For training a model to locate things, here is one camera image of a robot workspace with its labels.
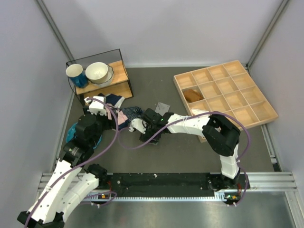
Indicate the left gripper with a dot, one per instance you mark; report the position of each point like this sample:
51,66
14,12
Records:
110,123

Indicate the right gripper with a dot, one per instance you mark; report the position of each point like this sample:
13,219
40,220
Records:
146,137

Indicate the grey underwear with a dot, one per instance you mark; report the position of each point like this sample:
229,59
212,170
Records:
162,108

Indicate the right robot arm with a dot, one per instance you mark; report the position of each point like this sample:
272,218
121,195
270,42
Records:
221,134

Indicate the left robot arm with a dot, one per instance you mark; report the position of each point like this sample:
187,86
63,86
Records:
58,200

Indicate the pink garment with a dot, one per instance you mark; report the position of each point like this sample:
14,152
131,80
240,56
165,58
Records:
121,117

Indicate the striped navy garment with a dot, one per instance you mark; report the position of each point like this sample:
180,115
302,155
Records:
132,113

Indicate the navy patterned garment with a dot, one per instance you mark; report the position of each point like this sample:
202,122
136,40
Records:
114,100

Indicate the teal dotted plate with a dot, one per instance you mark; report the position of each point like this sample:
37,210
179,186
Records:
72,131

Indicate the scalloped white plate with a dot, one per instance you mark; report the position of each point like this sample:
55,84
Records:
110,79

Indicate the white rolled garment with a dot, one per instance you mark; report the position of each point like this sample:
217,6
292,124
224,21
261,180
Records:
196,111

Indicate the cream bowl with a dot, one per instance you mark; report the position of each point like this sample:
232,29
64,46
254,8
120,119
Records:
98,72

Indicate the brown rolled garment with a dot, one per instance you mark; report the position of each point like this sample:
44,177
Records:
192,96

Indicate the blue mug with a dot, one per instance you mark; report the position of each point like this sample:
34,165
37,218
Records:
76,74

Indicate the wooden compartment tray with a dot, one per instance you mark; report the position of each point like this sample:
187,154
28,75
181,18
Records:
227,88

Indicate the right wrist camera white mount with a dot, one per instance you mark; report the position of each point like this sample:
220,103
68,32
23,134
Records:
138,124

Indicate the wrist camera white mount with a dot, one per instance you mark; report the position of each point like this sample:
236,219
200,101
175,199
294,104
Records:
138,124
95,107

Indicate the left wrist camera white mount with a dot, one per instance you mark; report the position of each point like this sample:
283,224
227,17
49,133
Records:
95,107

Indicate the black wire wooden shelf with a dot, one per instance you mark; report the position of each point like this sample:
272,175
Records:
118,83

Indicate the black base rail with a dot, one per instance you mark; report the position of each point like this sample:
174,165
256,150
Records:
163,184

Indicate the white cable duct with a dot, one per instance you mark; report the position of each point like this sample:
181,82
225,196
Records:
152,198

